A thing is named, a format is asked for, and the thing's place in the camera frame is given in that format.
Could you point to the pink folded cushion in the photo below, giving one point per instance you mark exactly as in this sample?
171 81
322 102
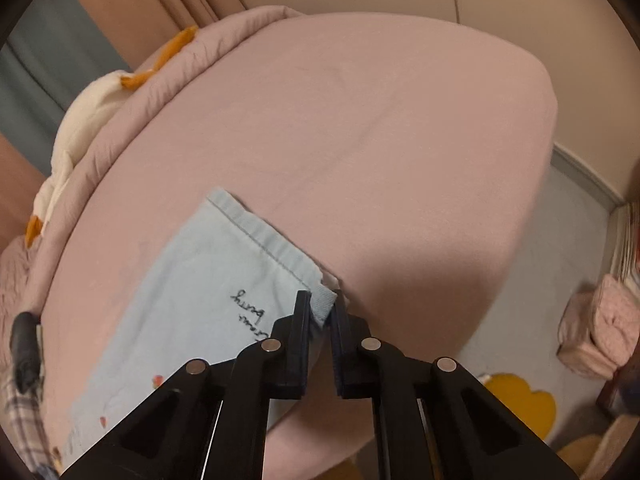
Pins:
597 330

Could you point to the white duck plush toy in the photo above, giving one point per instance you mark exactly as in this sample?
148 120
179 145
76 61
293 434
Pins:
85 125

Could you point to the left hand-held gripper finger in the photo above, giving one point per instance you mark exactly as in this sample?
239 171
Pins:
25 350

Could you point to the yellow floor mat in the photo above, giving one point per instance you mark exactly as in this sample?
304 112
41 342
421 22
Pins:
520 402

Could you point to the light blue pants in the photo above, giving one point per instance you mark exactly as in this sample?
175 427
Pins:
200 310

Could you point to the plaid cloth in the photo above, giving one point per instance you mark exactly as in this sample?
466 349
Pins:
25 420

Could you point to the pink bed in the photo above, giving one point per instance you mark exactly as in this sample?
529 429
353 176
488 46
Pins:
320 175

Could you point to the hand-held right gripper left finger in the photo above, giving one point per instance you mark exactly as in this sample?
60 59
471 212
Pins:
301 332

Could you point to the pink quilted blanket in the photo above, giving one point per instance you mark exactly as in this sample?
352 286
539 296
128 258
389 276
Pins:
20 275

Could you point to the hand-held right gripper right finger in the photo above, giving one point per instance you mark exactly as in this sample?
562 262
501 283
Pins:
341 345

